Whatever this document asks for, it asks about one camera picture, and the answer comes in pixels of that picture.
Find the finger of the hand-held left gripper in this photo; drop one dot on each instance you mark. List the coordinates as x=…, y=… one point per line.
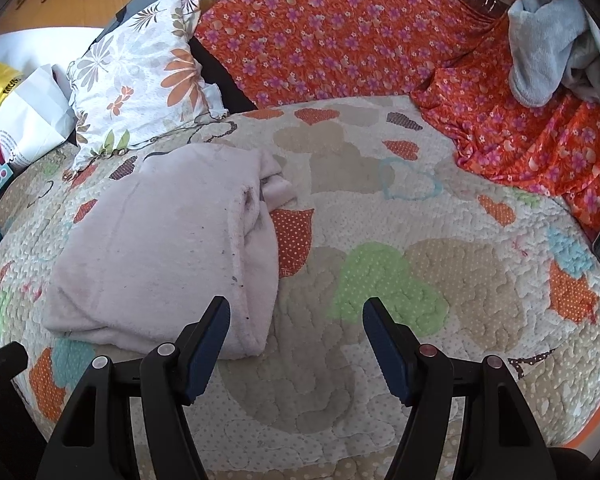
x=5, y=362

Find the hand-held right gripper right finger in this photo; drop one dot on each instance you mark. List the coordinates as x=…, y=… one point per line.
x=387, y=355

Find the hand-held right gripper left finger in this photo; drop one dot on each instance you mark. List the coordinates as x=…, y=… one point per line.
x=207, y=355

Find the pale pink fleece sweater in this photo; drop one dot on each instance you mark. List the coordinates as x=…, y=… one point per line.
x=155, y=240

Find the heart patterned quilt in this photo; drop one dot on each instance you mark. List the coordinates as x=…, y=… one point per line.
x=405, y=360

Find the white paper bag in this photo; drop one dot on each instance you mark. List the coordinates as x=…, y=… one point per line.
x=30, y=115

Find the white floral pillow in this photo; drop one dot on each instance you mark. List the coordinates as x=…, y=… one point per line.
x=140, y=75

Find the orange floral cloth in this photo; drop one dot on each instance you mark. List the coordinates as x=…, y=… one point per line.
x=330, y=35

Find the dark grey case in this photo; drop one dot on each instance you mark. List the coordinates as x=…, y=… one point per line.
x=130, y=10

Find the grey fleece cloth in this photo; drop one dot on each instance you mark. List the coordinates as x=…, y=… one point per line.
x=540, y=35

